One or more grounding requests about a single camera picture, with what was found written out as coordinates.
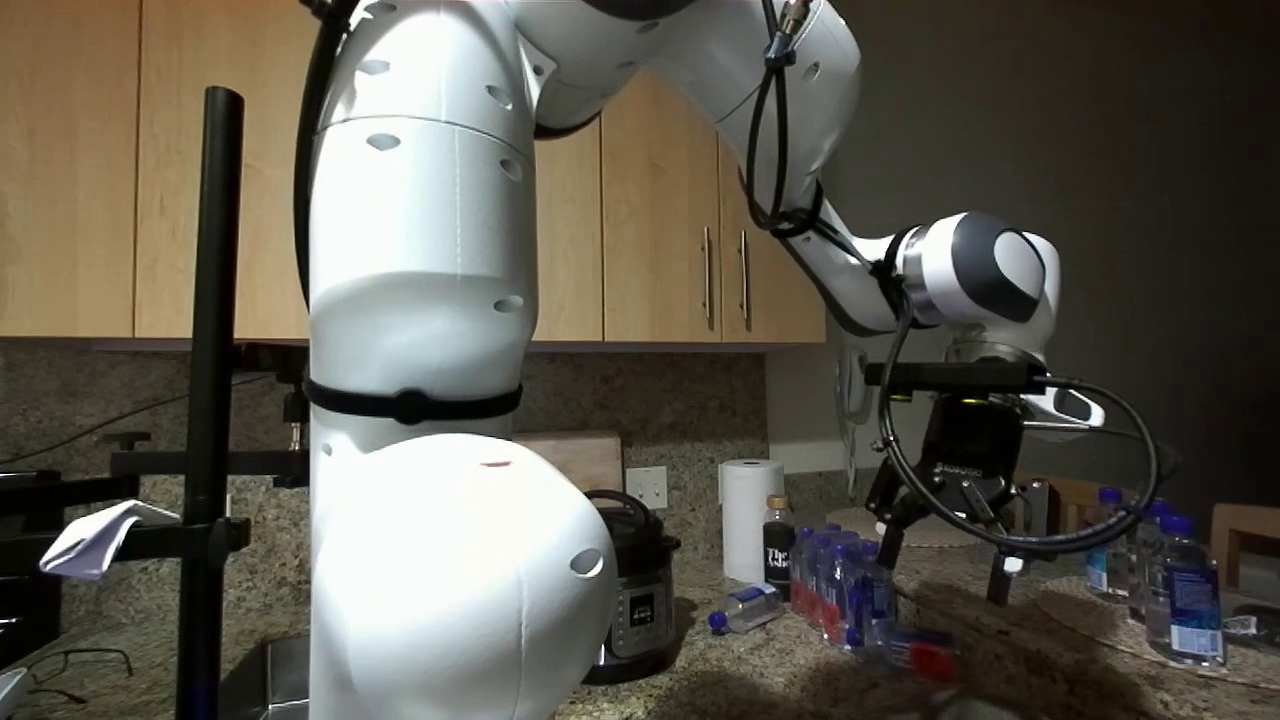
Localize plastic wrapped water bottle pack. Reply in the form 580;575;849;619
789;521;914;654

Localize wooden wall cabinets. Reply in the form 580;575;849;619
0;0;831;351

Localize small lying water bottle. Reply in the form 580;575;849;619
703;583;794;641

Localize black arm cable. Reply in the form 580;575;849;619
742;0;924;341

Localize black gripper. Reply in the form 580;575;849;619
860;391;1035;611

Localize wooden cutting board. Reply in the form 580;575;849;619
512;429;630;496

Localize white wall outlet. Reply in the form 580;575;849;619
624;463;674;513

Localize clear water bottle blue cap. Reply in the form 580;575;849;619
1143;513;1233;672
1081;484;1135;601

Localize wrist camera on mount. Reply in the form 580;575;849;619
858;357;1112;436

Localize black looped gripper cable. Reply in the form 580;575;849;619
872;311;1168;561

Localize white paper towel roll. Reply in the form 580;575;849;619
717;456;794;592

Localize white crumpled paper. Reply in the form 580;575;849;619
35;496;186;583

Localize cardboard box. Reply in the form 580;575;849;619
1208;498;1280;606

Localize black horizontal clamp bars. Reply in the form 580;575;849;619
0;423;314;572

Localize black vertical stand pole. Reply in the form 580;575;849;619
171;82;252;720

